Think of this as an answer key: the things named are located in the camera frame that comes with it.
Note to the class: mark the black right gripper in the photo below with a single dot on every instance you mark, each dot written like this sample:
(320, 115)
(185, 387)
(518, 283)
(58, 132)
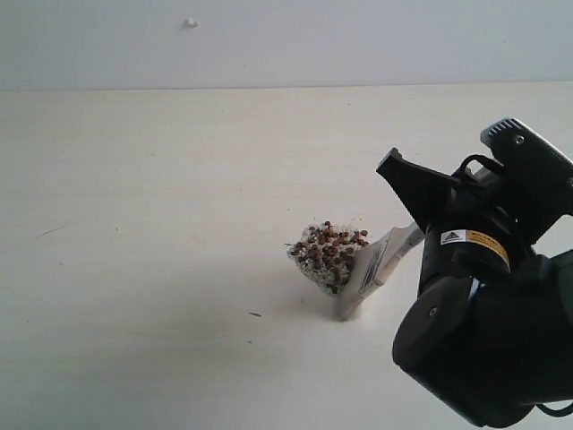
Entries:
(478, 188)

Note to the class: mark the scattered brown pellets and rice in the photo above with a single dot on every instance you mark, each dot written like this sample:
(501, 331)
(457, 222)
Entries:
(326, 253)

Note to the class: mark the wide white-bristle paint brush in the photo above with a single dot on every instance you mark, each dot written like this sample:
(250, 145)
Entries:
(373, 267)

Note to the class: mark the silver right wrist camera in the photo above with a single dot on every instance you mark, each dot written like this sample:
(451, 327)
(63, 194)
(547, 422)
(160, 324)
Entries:
(538, 175)

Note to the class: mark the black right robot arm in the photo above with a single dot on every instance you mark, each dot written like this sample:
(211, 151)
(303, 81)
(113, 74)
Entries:
(490, 331)

